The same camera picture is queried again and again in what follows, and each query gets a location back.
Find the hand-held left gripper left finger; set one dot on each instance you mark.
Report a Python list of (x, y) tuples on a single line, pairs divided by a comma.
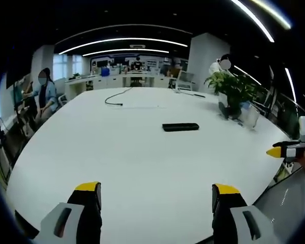
[(85, 216)]

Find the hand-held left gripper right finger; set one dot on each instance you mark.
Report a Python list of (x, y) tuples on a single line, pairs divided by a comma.
[(231, 218)]

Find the black remote control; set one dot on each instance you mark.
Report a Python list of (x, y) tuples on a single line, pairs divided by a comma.
[(180, 126)]

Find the grey mesh chair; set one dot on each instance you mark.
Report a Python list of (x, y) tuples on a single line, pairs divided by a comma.
[(284, 200)]

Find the clear plastic box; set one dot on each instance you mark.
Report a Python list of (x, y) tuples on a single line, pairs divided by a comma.
[(249, 115)]

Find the green potted plant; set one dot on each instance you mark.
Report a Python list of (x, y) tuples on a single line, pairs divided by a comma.
[(231, 94)]

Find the black pen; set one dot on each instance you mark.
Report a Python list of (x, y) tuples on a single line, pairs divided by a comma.
[(199, 95)]

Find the white counter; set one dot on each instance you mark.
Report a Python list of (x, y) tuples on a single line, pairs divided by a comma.
[(117, 80)]

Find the blue water jug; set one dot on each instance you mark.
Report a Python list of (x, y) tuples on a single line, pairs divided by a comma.
[(105, 71)]

